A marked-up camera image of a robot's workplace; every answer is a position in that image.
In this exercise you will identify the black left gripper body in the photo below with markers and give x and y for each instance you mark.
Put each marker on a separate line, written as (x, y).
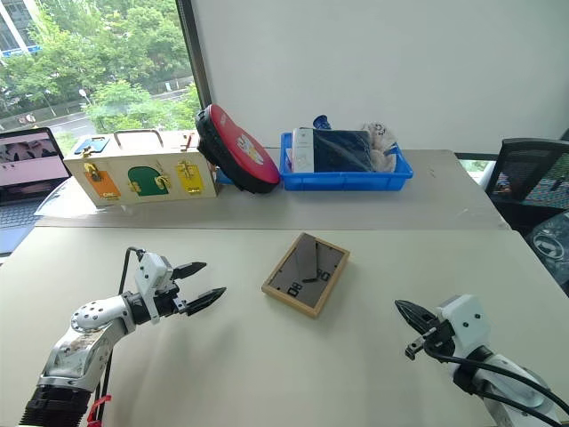
(169, 302)

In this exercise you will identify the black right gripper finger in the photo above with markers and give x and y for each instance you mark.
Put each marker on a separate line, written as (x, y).
(415, 313)

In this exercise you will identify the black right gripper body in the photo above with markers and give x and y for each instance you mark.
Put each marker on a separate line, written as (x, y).
(438, 335)

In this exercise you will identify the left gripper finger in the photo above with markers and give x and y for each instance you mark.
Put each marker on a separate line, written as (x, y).
(206, 300)
(191, 269)

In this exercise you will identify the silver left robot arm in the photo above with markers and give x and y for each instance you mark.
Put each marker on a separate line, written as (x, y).
(89, 338)

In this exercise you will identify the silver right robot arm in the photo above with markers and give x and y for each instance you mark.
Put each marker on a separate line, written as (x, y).
(511, 382)

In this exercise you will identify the laptop computer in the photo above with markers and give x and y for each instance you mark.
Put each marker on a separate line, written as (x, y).
(26, 178)

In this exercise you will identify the wooden framed digital clock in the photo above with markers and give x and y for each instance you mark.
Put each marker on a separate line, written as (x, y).
(306, 278)

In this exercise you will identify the wooden latch lock box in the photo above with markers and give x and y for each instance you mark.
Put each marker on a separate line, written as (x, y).
(142, 169)

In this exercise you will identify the red black boxing pad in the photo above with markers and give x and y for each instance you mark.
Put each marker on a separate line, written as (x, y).
(240, 149)

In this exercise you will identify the black printed bag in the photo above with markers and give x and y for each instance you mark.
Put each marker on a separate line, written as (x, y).
(553, 249)

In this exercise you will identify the blue plastic bin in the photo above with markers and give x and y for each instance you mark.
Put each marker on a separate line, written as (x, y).
(347, 180)

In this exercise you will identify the white slim box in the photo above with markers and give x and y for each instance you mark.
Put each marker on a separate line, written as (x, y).
(303, 149)

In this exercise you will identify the white plush toy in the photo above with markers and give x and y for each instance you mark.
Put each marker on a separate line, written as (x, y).
(382, 142)

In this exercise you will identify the dark blue bagged item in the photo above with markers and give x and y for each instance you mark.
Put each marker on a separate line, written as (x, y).
(342, 151)

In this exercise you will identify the black mesh office chair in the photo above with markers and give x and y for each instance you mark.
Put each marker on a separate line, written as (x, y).
(533, 178)

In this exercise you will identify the small blue object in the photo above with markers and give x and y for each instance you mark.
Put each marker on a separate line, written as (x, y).
(322, 121)

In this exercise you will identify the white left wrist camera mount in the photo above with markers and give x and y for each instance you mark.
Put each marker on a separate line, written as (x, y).
(153, 278)

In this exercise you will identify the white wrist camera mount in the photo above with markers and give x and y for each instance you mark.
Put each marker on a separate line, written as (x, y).
(467, 320)
(153, 278)

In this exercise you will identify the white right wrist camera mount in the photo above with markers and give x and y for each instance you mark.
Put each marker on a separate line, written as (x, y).
(467, 320)

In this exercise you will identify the dark window frame post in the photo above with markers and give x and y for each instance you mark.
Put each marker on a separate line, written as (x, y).
(195, 53)

